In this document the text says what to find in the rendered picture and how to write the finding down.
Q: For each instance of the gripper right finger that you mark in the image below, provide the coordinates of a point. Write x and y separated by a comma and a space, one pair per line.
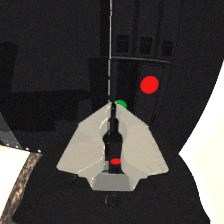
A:
146, 154

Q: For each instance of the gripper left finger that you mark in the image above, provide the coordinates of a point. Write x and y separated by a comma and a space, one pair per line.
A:
80, 152

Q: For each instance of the black server rack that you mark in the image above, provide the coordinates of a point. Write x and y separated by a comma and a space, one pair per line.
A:
54, 65

